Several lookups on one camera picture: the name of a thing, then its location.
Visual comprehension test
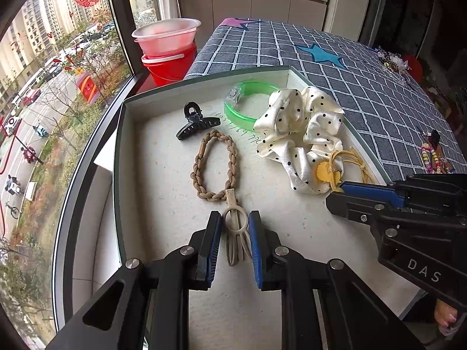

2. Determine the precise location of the pink star patch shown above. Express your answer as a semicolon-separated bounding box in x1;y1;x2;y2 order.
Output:
219;17;259;31

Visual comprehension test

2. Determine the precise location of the person's right hand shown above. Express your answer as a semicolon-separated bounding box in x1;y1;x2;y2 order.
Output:
434;300;457;328

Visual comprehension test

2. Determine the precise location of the red plastic bucket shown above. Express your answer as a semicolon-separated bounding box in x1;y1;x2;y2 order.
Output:
141;42;197;87

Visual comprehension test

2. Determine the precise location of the blue star patch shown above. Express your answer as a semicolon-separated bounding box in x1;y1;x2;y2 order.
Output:
296;43;346;69

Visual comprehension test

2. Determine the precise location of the white polka dot scrunchie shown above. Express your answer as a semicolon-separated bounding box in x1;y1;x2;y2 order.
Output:
253;86;344;194

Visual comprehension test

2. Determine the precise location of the brown braided hair tie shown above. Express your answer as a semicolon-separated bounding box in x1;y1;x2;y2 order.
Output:
190;128;241;202

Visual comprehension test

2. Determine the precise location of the black hair comb clip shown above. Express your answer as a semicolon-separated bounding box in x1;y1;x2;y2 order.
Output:
428;129;440;151

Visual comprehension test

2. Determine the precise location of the grey checked tablecloth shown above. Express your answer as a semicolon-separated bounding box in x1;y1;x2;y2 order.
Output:
186;20;466;180

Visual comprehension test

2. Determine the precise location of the black hair claw clip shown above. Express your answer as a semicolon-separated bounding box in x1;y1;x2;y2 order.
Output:
176;101;221;141

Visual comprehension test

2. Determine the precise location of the pink plastic basin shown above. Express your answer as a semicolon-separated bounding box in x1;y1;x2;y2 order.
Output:
131;18;201;57

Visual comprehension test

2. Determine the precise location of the pile of hair accessories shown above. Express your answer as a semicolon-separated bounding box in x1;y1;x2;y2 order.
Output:
376;47;410;79

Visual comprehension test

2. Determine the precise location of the white jewelry box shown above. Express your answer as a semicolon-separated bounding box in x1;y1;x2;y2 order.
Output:
112;66;420;350

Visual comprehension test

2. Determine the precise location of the beige loop hair clip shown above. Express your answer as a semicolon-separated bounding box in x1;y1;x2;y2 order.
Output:
222;188;252;266

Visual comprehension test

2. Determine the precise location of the green translucent bracelet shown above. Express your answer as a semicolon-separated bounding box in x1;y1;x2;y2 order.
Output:
222;80;281;132

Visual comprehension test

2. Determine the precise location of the yellow cord hair tie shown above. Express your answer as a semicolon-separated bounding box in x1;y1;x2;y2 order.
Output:
315;147;377;193

